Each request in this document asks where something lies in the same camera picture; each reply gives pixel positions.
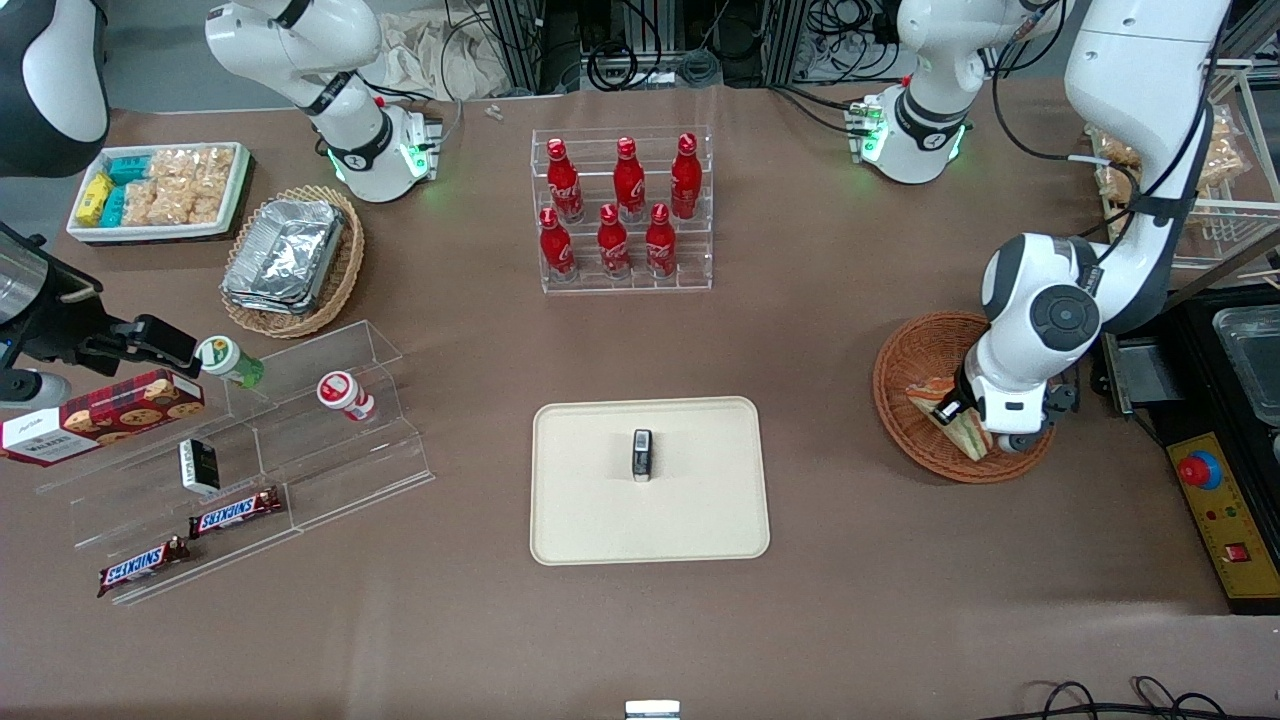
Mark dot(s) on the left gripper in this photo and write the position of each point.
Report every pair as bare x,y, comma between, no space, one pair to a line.
951,406

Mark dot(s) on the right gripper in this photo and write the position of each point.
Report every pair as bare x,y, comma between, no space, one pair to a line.
58,318

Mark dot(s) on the triangular sandwich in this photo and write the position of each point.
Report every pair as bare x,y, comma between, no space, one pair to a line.
965,438

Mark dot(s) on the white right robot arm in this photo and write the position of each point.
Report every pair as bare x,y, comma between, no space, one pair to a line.
300,40

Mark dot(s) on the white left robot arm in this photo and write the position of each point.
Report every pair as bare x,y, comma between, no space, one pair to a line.
1140,60

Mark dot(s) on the brown round wicker basket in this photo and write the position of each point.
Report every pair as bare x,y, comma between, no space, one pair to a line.
915,350

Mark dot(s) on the white rectangular snack tray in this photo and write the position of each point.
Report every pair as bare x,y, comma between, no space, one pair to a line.
238,190

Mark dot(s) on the light oval wicker basket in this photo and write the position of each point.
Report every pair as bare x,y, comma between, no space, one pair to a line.
345,270

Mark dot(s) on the beige rectangular tray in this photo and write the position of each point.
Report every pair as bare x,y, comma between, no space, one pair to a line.
600,510

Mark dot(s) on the red tartan cookie box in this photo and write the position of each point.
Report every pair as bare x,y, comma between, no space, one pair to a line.
110,415

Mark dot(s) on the green lidded cup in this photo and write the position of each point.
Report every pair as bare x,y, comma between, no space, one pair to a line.
232,363

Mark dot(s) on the small black white carton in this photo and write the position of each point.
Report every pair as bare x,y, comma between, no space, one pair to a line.
200,466

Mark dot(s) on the silver foil container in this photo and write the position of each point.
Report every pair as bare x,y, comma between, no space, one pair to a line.
290,245
265,303

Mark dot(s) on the teal snack packet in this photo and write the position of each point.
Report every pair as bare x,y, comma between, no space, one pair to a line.
128,170
114,207

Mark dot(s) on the clear rice cracker bag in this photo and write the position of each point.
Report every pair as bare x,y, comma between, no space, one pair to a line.
1226,162
1222,125
172,166
1115,185
195,205
146,205
215,166
1115,150

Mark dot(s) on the yellow snack packet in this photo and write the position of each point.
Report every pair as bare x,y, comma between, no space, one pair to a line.
94,198

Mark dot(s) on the brown Snickers bar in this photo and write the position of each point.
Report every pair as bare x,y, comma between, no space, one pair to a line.
143,566
235,512

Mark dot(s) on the red lidded cup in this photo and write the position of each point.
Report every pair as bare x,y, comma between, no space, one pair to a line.
345,393

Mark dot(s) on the clear acrylic stepped shelf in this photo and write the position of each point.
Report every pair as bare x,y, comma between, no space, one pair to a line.
330,470

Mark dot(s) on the black appliance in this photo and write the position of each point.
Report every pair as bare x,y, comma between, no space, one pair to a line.
1190,400

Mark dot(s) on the yellow black emergency stop box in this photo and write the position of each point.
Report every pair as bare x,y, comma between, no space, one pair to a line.
1225,520

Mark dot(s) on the metal appliance pan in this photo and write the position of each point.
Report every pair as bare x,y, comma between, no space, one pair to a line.
1250,360

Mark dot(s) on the clear acrylic bottle rack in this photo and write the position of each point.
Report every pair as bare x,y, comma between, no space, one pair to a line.
690,255

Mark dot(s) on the small black box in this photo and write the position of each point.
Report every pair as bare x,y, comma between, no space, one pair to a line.
642,455

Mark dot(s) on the red cola bottle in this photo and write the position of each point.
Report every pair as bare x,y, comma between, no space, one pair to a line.
613,244
556,248
563,185
660,243
686,178
628,182

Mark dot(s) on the beige crumpled cloth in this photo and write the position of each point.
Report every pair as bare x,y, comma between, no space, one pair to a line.
430,60

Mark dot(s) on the small white device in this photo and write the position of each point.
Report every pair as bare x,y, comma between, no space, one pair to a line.
652,711

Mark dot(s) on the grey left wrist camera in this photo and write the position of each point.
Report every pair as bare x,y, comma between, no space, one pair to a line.
1020,445

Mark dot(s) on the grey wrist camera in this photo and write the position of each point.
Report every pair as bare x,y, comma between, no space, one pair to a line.
35,390
1020,445

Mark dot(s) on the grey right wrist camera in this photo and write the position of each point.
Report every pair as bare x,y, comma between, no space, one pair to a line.
35,390

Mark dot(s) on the aluminium equipment frame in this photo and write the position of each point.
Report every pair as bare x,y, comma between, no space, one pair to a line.
520,40

